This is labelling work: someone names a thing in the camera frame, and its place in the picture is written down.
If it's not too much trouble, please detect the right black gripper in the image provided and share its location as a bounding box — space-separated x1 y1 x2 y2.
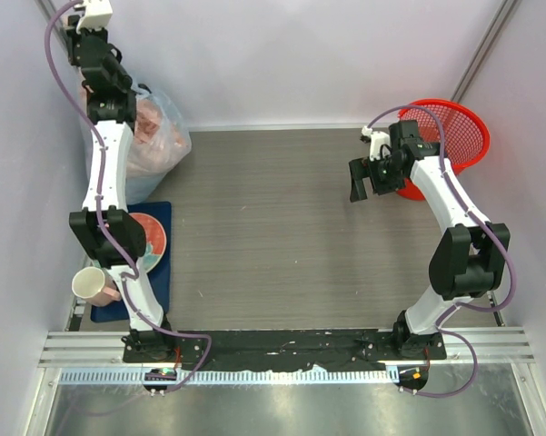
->
348 154 405 203

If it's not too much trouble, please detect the red mesh trash bin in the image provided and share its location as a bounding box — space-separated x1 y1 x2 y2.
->
397 98 490 201

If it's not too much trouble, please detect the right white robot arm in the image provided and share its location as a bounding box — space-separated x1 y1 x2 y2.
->
349 120 510 359

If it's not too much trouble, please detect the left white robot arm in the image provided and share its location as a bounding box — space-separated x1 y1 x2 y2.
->
65 15 175 363

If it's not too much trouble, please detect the blue bag of trash bags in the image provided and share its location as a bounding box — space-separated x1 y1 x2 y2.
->
76 81 193 206

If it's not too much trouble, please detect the red and teal plate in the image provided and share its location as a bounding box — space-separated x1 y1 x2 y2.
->
130 213 167 273

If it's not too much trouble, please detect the dark blue mat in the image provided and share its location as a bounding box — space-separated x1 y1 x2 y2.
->
90 201 173 323

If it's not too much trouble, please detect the pink and white mug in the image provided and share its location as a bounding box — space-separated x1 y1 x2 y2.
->
71 266 122 307

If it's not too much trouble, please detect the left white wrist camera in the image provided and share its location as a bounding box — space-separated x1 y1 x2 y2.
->
74 0 114 31

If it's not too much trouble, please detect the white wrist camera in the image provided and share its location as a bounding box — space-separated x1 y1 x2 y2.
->
361 126 392 161
74 0 114 31

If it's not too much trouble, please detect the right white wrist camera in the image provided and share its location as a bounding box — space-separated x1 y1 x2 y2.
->
361 126 392 161

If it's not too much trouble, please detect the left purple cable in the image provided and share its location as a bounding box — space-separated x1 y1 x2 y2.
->
43 0 214 417

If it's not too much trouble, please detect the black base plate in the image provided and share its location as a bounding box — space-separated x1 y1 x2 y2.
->
122 329 447 372

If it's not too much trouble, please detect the white slotted cable duct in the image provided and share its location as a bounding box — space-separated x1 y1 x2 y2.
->
59 366 399 387

